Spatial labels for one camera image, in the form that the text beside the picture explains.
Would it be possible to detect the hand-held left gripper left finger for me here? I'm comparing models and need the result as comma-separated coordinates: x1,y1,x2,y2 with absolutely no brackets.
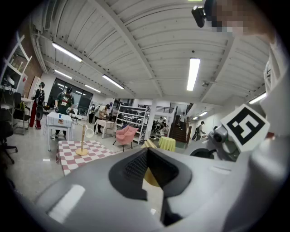
36,147,164,230

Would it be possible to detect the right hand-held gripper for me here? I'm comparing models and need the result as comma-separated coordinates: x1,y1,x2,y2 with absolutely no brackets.
182,103,271,162

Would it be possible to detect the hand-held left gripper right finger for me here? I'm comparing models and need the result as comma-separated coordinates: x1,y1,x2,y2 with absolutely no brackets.
147,147,261,229

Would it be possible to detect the wooden staircase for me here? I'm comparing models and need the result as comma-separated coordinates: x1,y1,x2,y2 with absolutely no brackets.
169,103,193,143

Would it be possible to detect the yellow-green fluted stool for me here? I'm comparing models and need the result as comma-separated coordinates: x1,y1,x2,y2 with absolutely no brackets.
158,136,176,152

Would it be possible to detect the pink checkered cloth table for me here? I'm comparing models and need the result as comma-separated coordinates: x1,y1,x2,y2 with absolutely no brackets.
56,140,123,176

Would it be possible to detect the wooden mug stand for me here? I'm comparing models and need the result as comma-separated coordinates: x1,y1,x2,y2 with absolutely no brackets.
75,124,89,156

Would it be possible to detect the pink armchair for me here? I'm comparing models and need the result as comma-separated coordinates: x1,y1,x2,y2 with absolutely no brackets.
112,125,139,152

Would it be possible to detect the beige cloth table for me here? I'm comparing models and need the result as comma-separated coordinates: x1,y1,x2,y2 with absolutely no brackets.
94,119,117,139

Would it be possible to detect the white metal shelving rack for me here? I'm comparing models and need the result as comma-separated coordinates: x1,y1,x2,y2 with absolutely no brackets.
115,104,150,145

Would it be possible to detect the white grid cloth table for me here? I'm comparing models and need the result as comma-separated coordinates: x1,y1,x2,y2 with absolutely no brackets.
46,111,73,152

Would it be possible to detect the ceiling tube light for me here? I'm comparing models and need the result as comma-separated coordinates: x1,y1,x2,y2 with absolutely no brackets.
187,58,201,91
102,74,125,90
85,84,102,93
52,42,82,63
54,69,73,80
248,92,267,105

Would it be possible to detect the black folding chair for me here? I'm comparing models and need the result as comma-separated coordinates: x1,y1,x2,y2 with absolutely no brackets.
69,110,79,125

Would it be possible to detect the black office chair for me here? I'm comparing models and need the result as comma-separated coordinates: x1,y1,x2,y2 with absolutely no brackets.
0,120,18,165

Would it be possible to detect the person's white shirt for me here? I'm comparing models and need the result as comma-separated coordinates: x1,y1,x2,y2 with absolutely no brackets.
259,34,290,141

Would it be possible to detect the black armrest chair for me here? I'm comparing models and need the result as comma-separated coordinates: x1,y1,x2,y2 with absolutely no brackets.
13,92,31,136

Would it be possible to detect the dark window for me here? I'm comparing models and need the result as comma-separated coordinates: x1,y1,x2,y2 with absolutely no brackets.
47,78,93,117

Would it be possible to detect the person's head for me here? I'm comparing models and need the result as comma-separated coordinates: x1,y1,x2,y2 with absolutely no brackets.
205,0,276,44

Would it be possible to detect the black head camera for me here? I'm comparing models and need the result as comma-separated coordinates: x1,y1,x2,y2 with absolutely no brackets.
191,0,216,28

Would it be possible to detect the white wall shelf unit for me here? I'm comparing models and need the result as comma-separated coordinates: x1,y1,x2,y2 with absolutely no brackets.
0,34,33,91

